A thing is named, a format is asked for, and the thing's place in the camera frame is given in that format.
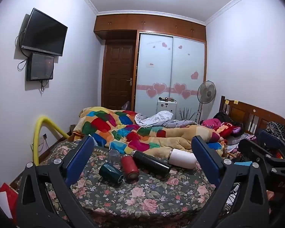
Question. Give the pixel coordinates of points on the wooden wardrobe with frosted doors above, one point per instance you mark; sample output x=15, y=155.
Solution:
x=154, y=68

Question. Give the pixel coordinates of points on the wooden bed headboard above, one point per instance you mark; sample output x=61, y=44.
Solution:
x=242, y=113

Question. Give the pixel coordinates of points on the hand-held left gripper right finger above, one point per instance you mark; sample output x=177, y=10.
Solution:
x=207, y=159

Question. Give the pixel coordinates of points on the yellow foam tube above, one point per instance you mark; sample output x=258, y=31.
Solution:
x=35, y=142

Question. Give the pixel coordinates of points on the standing fan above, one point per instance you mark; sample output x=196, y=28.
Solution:
x=206, y=91

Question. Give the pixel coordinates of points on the wall socket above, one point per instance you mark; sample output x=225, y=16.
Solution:
x=45, y=136

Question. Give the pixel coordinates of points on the dried twig decoration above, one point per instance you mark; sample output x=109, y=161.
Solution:
x=187, y=115

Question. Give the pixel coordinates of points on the small white cabinet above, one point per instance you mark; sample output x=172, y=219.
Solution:
x=166, y=108

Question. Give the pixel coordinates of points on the red paper bag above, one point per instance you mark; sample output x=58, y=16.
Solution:
x=10, y=194

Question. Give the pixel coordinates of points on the clear glass cup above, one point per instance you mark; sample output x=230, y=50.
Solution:
x=114, y=157

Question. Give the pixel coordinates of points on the white paper sheet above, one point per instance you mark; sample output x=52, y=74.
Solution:
x=3, y=204

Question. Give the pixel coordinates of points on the pink clothing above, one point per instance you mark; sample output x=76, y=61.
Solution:
x=210, y=123

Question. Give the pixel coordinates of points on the colourful patchwork blanket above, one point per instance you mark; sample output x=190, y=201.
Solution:
x=102, y=121

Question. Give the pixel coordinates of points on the black thermos bottle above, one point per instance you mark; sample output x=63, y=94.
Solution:
x=152, y=162

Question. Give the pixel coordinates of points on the floral bed sheet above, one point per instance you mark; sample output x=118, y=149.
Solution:
x=137, y=196

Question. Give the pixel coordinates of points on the wall-mounted black television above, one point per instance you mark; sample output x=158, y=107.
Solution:
x=44, y=32

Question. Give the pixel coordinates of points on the small black wall monitor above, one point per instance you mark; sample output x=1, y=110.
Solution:
x=40, y=66

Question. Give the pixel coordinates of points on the black polka-dot bag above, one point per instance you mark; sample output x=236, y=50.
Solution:
x=275, y=128

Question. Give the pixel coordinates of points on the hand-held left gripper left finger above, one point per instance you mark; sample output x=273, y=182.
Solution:
x=79, y=158

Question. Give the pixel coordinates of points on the white thermos cup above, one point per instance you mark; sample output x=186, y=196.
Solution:
x=183, y=159

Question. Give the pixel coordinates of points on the dark green cup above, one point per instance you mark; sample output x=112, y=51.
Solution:
x=109, y=173

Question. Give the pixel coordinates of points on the grey white quilt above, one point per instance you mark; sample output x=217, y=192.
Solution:
x=156, y=118

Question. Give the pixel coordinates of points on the red bottle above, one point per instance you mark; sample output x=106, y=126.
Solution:
x=129, y=166

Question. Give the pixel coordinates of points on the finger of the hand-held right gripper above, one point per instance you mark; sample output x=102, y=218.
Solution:
x=254, y=149
x=270, y=139

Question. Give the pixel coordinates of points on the brown wooden door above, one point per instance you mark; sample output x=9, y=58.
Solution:
x=117, y=76

